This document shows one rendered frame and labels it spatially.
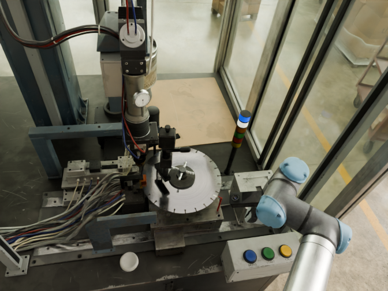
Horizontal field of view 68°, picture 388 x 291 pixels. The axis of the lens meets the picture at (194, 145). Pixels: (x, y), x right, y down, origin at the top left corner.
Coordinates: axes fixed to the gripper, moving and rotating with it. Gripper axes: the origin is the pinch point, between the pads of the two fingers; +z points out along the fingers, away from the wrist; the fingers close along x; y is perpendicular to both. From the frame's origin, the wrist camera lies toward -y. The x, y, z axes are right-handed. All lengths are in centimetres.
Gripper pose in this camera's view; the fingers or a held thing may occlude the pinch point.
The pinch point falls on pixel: (245, 218)
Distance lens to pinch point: 108.4
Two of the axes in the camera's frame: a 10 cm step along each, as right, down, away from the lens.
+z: -2.0, 6.1, 7.7
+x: 2.0, -7.5, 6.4
